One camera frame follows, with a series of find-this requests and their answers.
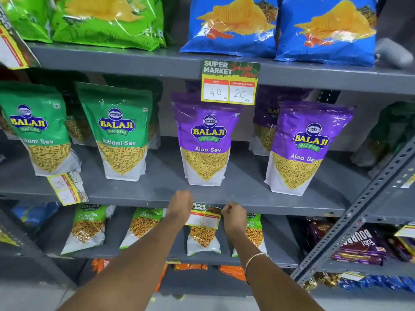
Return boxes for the person's right hand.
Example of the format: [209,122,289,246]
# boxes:
[221,202,248,241]

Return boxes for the person's left hand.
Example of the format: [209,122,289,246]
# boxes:
[165,190,194,224]

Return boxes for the green and yellow price tag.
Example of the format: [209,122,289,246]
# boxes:
[185,202,223,230]

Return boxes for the person's left forearm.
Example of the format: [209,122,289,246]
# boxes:
[58,217,187,311]

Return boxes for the person's right forearm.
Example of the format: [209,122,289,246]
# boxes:
[226,235,326,311]

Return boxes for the small green snack pouch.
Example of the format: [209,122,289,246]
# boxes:
[231,213,267,258]
[119,207,166,250]
[186,223,222,257]
[61,204,117,255]

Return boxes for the thin gold bangle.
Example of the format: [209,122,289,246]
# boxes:
[244,253,272,276]

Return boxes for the orange snack packet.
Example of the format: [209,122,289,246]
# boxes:
[155,263,168,292]
[91,259,111,274]
[219,265,246,282]
[173,262,208,271]

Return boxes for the purple snack pouch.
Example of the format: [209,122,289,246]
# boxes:
[249,85,312,157]
[171,92,244,187]
[264,100,356,197]

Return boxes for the purple biscuit packet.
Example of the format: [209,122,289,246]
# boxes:
[304,218,342,250]
[385,236,415,263]
[330,228,388,266]

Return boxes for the gold shiny packet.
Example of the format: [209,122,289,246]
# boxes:
[303,271,340,292]

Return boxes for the bent yellow price tag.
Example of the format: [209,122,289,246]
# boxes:
[47,171,89,206]

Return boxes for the large green yellow price tag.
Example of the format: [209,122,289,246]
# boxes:
[201,58,261,106]

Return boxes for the grey perforated metal rack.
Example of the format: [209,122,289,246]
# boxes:
[290,90,415,300]

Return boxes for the grey metal shelf rack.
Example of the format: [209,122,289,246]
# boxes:
[0,0,415,300]

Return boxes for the blue snack packet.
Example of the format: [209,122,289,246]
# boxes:
[11,201,61,229]

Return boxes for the row of blue shiny packets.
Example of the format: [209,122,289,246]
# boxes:
[338,275,415,294]

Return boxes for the green chips bag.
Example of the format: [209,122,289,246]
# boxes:
[51,0,162,51]
[152,0,168,48]
[0,0,53,44]

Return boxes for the blue chips bag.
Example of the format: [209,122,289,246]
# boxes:
[180,0,279,59]
[275,0,378,67]

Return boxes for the dark green snack pouch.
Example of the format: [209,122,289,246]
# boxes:
[350,102,415,177]

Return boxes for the yellow shelf tag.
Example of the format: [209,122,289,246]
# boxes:
[0,228,20,247]

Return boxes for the yellow and red shelf label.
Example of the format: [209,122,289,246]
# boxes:
[0,6,41,70]

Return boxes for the grey rounded object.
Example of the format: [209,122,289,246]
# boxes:
[374,38,414,69]

